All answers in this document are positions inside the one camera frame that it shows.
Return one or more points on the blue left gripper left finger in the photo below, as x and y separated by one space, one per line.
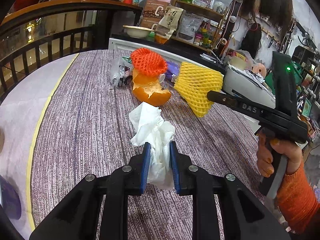
145 167

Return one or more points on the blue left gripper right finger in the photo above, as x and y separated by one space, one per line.
174 166

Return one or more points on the white tissue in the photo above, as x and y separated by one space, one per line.
152 128

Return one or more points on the orange peel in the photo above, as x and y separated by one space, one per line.
148 89

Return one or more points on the yellow foam fruit net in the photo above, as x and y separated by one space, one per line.
194 82

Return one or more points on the purple tissue pack wrapper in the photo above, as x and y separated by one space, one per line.
172 72

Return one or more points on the orange sleeve right forearm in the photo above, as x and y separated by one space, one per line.
298 203

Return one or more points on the white printer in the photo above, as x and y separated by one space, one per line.
247 85

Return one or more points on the clear crumpled plastic bag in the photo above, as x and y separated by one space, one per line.
121 72

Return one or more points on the cream ceramic bowl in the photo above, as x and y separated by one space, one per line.
137 32

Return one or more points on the beige paper snack bag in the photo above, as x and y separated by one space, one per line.
169 23

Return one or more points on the wooden shelf rack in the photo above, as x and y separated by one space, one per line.
211 26

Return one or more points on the dark wooden railing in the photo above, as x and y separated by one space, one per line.
45 32

